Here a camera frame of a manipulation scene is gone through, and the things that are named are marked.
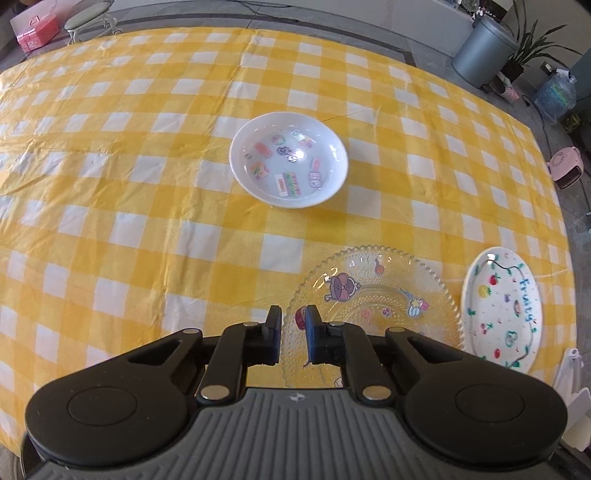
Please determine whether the potted snake plant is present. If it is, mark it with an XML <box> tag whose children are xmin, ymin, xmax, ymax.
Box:
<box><xmin>501</xmin><ymin>0</ymin><xmax>587</xmax><ymax>79</ymax></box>

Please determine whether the grey trash can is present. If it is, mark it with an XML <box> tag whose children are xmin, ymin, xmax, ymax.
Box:
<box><xmin>451</xmin><ymin>15</ymin><xmax>520</xmax><ymax>88</ymax></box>

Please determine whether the clear glass plate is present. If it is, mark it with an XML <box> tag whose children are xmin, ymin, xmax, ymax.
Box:
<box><xmin>281</xmin><ymin>246</ymin><xmax>464</xmax><ymax>391</ymax></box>

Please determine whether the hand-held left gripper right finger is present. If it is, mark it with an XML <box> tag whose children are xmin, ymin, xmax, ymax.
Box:
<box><xmin>305</xmin><ymin>305</ymin><xmax>467</xmax><ymax>401</ymax></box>

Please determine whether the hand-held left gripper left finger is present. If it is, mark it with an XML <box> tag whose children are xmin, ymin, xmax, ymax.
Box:
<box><xmin>122</xmin><ymin>305</ymin><xmax>283</xmax><ymax>401</ymax></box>

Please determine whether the pink space heater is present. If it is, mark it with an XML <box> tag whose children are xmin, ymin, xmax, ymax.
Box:
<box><xmin>546</xmin><ymin>146</ymin><xmax>586</xmax><ymax>191</ymax></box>

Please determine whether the pink patterned bag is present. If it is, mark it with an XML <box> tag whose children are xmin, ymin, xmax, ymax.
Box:
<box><xmin>492</xmin><ymin>74</ymin><xmax>520</xmax><ymax>103</ymax></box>

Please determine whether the pink storage box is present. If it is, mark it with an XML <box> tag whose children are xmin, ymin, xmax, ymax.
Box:
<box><xmin>15</xmin><ymin>14</ymin><xmax>60</xmax><ymax>51</ymax></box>

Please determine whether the black floor cable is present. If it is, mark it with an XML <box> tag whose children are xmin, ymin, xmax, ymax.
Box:
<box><xmin>522</xmin><ymin>95</ymin><xmax>555</xmax><ymax>148</ymax></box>

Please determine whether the white marble TV cabinet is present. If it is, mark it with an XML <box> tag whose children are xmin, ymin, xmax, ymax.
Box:
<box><xmin>295</xmin><ymin>0</ymin><xmax>476</xmax><ymax>21</ymax></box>

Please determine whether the yellow checked tablecloth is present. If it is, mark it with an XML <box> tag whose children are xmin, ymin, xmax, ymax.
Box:
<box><xmin>0</xmin><ymin>27</ymin><xmax>575</xmax><ymax>462</ymax></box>

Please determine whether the small white sticker plate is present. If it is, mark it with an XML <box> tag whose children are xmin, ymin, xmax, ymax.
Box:
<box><xmin>230</xmin><ymin>112</ymin><xmax>349</xmax><ymax>209</ymax></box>

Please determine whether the white phone stand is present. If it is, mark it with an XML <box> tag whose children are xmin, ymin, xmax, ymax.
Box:
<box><xmin>551</xmin><ymin>347</ymin><xmax>591</xmax><ymax>450</ymax></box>

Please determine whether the blue water jug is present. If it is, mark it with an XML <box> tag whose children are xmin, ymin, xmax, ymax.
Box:
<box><xmin>536</xmin><ymin>69</ymin><xmax>578</xmax><ymax>125</ymax></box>

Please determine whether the white fruit pattern plate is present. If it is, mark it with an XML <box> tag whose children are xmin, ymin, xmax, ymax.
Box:
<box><xmin>461</xmin><ymin>247</ymin><xmax>543</xmax><ymax>372</ymax></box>

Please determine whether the round grey cushioned stool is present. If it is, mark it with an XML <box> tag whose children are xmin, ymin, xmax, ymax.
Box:
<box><xmin>64</xmin><ymin>0</ymin><xmax>118</xmax><ymax>44</ymax></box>

